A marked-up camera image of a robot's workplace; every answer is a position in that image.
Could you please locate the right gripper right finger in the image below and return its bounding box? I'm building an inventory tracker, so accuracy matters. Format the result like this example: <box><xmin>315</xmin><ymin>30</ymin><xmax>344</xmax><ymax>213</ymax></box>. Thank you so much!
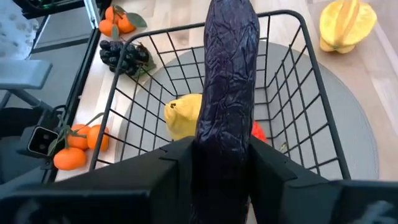
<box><xmin>248</xmin><ymin>136</ymin><xmax>398</xmax><ymax>224</ymax></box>

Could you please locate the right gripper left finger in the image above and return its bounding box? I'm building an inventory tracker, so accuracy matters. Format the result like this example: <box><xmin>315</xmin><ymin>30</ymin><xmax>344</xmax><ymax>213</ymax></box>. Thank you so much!
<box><xmin>0</xmin><ymin>136</ymin><xmax>195</xmax><ymax>224</ymax></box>

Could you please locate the red bell pepper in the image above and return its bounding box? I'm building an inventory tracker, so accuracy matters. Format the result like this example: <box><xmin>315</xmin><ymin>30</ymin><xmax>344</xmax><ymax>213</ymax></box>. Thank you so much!
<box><xmin>250</xmin><ymin>120</ymin><xmax>269</xmax><ymax>144</ymax></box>

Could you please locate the yellow lemon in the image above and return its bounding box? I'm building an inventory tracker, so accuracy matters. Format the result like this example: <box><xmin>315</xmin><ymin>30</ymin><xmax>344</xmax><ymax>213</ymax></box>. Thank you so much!
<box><xmin>164</xmin><ymin>93</ymin><xmax>203</xmax><ymax>142</ymax></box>

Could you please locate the black grape bunch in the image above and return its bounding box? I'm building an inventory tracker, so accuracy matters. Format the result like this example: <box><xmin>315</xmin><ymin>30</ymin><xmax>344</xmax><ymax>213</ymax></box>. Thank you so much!
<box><xmin>98</xmin><ymin>39</ymin><xmax>157</xmax><ymax>77</ymax></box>

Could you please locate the purple eggplant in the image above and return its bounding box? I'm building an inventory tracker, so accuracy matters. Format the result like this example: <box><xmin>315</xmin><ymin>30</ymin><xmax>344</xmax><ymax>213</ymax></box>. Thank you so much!
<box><xmin>188</xmin><ymin>0</ymin><xmax>261</xmax><ymax>224</ymax></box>

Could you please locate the orange mandarin bunch with leaves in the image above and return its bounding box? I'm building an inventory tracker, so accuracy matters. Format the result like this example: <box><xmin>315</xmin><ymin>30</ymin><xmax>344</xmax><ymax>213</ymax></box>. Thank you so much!
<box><xmin>98</xmin><ymin>4</ymin><xmax>148</xmax><ymax>42</ymax></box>
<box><xmin>46</xmin><ymin>111</ymin><xmax>110</xmax><ymax>172</ymax></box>

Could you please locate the yellow star fruit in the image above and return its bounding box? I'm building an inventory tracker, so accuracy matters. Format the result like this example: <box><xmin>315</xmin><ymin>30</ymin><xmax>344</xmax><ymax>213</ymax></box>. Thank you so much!
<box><xmin>318</xmin><ymin>0</ymin><xmax>378</xmax><ymax>55</ymax></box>

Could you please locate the grey round mat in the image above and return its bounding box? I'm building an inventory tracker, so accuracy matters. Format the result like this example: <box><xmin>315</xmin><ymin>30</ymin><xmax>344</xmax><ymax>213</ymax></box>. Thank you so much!
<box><xmin>114</xmin><ymin>40</ymin><xmax>379</xmax><ymax>182</ymax></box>

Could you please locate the grey chair armrest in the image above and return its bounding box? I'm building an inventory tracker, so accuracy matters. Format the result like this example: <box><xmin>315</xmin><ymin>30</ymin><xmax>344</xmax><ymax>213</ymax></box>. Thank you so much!
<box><xmin>0</xmin><ymin>58</ymin><xmax>53</xmax><ymax>110</ymax></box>

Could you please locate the white dotted cloth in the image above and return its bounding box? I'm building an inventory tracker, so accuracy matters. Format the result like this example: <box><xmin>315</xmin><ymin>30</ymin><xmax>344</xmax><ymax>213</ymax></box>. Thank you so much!
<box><xmin>0</xmin><ymin>0</ymin><xmax>40</xmax><ymax>60</ymax></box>

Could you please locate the small black table camera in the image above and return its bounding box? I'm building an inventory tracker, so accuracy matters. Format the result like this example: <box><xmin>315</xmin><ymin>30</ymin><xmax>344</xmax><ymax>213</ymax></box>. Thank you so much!
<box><xmin>18</xmin><ymin>124</ymin><xmax>62</xmax><ymax>159</ymax></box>

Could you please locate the black camera cable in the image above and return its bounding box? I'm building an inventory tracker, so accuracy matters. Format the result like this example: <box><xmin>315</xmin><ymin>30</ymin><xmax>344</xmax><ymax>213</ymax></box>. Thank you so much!
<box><xmin>46</xmin><ymin>105</ymin><xmax>68</xmax><ymax>127</ymax></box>

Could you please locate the black wire basket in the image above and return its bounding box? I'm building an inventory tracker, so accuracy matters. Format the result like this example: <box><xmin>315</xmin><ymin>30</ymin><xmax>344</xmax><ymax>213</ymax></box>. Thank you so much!
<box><xmin>89</xmin><ymin>9</ymin><xmax>351</xmax><ymax>181</ymax></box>

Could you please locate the black aluminium table frame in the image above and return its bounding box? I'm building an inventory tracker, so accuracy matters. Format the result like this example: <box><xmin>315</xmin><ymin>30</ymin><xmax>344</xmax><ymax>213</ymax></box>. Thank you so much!
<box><xmin>12</xmin><ymin>0</ymin><xmax>113</xmax><ymax>184</ymax></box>

